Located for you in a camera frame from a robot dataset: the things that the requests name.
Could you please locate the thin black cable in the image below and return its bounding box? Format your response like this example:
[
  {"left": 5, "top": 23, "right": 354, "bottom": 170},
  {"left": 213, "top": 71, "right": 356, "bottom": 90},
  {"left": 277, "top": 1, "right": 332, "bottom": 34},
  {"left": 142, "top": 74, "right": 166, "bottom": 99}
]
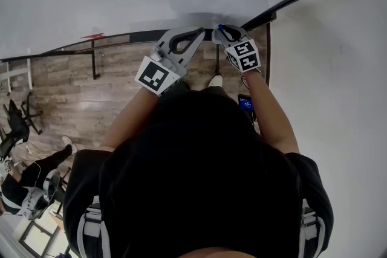
[{"left": 240, "top": 68, "right": 262, "bottom": 91}]

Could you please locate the white metal frame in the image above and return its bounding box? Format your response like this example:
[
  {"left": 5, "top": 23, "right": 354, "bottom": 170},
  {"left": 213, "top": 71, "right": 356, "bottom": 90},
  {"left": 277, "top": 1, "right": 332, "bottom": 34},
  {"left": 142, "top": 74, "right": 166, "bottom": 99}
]
[{"left": 0, "top": 57, "right": 34, "bottom": 93}]

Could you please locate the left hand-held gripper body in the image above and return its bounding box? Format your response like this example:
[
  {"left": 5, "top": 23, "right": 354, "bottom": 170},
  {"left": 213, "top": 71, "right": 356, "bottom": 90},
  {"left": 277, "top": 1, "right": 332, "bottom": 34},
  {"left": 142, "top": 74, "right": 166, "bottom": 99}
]
[{"left": 134, "top": 26, "right": 207, "bottom": 97}]

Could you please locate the black office chair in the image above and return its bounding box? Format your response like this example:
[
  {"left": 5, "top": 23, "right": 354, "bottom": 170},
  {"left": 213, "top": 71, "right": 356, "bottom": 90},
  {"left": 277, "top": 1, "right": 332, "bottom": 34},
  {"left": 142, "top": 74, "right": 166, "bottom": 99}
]
[{"left": 0, "top": 91, "right": 44, "bottom": 158}]

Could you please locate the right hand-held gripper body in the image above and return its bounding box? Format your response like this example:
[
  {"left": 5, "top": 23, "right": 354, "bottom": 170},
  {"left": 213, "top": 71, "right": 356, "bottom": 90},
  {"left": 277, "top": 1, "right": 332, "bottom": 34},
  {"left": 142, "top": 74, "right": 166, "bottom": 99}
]
[{"left": 211, "top": 24, "right": 262, "bottom": 74}]

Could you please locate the person's black shirt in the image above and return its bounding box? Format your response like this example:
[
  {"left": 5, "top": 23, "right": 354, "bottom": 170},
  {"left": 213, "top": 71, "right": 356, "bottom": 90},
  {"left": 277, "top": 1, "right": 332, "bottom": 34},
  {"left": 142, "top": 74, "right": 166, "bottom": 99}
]
[{"left": 62, "top": 85, "right": 335, "bottom": 258}]

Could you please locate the black whiteboard stand leg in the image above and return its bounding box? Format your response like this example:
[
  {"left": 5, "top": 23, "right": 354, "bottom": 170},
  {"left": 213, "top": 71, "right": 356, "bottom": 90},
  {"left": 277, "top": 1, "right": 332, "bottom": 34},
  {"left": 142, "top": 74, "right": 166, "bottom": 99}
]
[
  {"left": 213, "top": 40, "right": 221, "bottom": 76},
  {"left": 91, "top": 39, "right": 101, "bottom": 80}
]

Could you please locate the person's left forearm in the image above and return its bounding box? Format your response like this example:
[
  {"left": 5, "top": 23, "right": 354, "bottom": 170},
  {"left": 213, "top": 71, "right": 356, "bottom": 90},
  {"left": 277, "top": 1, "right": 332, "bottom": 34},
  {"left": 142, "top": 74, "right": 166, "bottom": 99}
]
[{"left": 101, "top": 88, "right": 160, "bottom": 152}]

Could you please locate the white harness strap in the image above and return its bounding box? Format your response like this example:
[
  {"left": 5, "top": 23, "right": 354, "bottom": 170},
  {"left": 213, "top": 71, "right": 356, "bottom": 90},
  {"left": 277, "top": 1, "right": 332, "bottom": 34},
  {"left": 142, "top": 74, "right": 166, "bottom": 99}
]
[
  {"left": 76, "top": 196, "right": 112, "bottom": 258},
  {"left": 298, "top": 198, "right": 327, "bottom": 258}
]

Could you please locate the small blue-screen device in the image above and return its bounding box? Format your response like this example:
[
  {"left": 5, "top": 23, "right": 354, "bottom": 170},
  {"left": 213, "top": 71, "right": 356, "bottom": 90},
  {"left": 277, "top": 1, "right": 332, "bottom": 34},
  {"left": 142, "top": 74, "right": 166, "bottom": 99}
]
[{"left": 237, "top": 94, "right": 255, "bottom": 115}]

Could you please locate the person's right forearm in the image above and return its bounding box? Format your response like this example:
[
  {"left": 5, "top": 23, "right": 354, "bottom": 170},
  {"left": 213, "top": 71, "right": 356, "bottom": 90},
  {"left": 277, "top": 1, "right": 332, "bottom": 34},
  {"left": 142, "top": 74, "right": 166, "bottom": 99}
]
[{"left": 242, "top": 68, "right": 301, "bottom": 155}]

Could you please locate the person's white shoe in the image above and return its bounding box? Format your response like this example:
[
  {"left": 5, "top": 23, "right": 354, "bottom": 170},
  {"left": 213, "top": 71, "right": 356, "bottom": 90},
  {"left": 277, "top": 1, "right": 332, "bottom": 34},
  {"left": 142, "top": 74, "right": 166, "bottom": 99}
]
[
  {"left": 208, "top": 75, "right": 224, "bottom": 88},
  {"left": 61, "top": 135, "right": 78, "bottom": 152}
]

